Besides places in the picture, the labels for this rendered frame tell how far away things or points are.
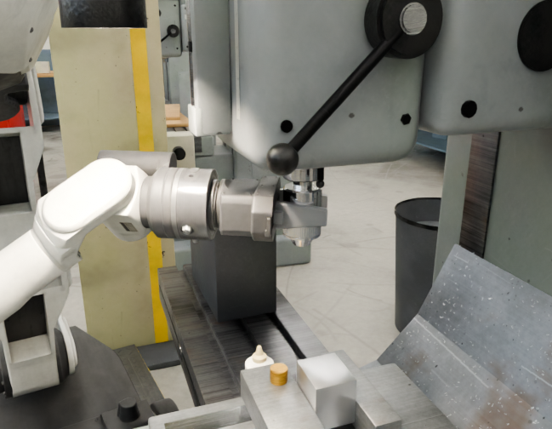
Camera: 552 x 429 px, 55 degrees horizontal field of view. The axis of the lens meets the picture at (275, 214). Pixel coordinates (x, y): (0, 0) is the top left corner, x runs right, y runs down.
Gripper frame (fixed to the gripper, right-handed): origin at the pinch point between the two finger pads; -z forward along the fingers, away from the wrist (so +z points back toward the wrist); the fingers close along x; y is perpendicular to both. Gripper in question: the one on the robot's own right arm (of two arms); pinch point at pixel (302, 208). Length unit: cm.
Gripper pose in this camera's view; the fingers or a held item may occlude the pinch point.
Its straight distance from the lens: 65.0
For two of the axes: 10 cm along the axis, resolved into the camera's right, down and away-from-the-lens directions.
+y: -0.1, 9.5, 3.2
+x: 0.9, -3.2, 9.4
